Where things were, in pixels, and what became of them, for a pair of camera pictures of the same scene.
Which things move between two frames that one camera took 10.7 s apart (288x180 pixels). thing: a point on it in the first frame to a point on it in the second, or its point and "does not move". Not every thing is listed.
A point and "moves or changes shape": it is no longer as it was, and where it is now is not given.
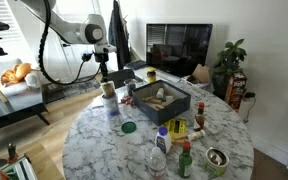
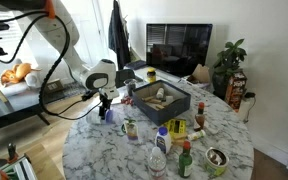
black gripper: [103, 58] to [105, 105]
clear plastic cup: [111, 106] moves or changes shape
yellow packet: [177, 129] does not move
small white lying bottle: [197, 135] does not move
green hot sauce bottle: [185, 161] does not move
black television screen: [177, 48] does not move
